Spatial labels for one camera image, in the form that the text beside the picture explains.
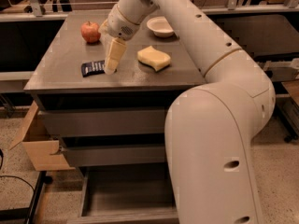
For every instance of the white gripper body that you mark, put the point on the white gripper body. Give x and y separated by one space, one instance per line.
120 23

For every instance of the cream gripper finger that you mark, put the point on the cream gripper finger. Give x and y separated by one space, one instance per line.
116 48
103 28

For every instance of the dark blue rxbar wrapper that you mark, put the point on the dark blue rxbar wrapper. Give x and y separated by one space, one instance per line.
92 68

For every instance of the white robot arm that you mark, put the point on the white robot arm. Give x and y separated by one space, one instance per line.
213 183

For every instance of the grey top drawer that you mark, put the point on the grey top drawer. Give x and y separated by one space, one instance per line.
104 122

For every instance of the grey drawer cabinet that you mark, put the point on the grey drawer cabinet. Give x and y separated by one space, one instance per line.
57 83

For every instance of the grey middle drawer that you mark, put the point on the grey middle drawer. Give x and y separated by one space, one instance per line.
114 155

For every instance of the grey open bottom drawer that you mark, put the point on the grey open bottom drawer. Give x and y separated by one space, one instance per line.
127 194

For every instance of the red apple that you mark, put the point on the red apple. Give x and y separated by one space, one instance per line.
90 32

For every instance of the white bowl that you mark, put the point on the white bowl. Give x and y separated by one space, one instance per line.
160 27

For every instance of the yellow sponge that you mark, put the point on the yellow sponge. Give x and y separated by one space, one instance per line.
154 58

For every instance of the brown cardboard box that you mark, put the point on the brown cardboard box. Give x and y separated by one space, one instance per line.
42 151

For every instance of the black table with legs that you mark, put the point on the black table with legs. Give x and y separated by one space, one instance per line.
274 47

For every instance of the metal railing frame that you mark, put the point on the metal railing frame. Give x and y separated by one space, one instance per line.
46 3

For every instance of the black metal frame base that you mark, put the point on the black metal frame base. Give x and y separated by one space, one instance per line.
21 197

